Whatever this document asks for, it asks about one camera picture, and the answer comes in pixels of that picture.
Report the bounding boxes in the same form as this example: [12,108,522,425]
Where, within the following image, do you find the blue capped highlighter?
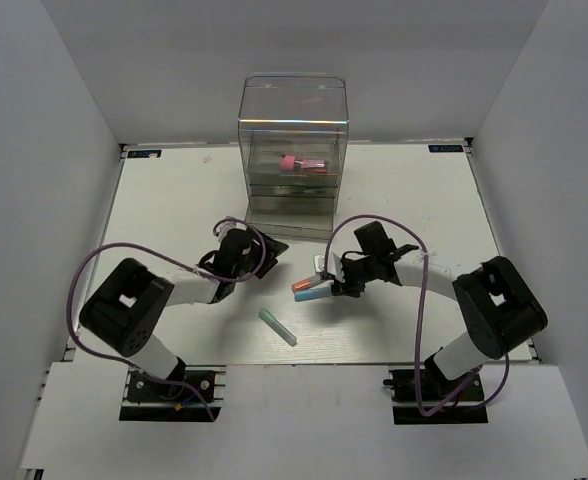
[294,285,333,302]

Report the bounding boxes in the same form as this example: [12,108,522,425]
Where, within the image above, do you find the orange capped highlighter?
[291,273,328,293]

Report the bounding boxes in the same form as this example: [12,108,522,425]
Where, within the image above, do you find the green capped highlighter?
[258,308,297,347]

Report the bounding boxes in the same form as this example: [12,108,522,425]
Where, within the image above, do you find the clear drawer organizer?
[237,72,349,240]

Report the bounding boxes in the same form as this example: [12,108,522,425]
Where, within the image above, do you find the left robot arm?
[79,223,289,399]

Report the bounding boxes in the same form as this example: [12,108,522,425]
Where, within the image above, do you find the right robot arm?
[321,215,548,399]

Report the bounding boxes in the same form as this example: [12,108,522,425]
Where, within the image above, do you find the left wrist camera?
[213,216,244,243]

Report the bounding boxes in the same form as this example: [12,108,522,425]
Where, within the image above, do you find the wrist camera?
[213,216,244,243]
[313,253,344,283]

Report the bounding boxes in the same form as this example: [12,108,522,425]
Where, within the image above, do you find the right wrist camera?
[313,253,344,283]

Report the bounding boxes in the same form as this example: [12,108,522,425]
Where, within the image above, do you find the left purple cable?
[66,218,270,421]

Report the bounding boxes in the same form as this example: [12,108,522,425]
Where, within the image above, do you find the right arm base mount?
[382,367,490,426]

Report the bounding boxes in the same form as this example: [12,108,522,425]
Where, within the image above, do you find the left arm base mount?
[119,366,226,423]

